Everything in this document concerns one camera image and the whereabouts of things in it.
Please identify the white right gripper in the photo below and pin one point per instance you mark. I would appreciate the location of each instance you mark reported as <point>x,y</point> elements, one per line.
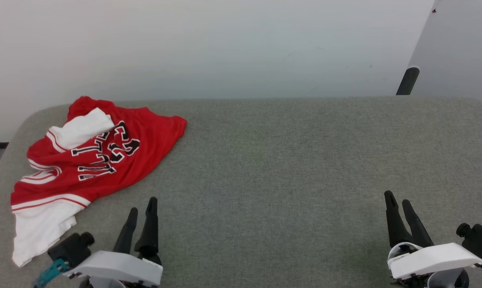
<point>433,258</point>

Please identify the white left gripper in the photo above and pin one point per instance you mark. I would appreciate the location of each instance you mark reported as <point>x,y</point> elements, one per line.
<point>117,268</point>

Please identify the red and white basketball jersey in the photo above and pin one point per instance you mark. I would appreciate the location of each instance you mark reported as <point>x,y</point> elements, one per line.
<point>145,136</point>

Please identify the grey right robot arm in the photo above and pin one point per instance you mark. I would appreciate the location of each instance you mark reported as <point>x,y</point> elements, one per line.
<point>449,280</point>

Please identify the black round pole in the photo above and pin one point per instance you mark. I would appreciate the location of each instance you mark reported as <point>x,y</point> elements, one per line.
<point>408,81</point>

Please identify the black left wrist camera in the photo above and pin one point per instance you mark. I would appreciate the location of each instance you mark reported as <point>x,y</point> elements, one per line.
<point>71,248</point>

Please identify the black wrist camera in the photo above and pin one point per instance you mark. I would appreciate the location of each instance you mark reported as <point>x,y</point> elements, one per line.
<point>479,239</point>
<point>71,248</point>

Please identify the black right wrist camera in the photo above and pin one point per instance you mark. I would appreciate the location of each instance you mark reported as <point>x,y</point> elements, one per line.
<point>479,239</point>

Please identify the teal left camera connector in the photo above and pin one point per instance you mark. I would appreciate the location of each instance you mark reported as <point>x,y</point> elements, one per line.
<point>51,273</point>

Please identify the light grey wall panel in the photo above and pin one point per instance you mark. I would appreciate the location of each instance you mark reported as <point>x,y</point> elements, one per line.
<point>461,48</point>

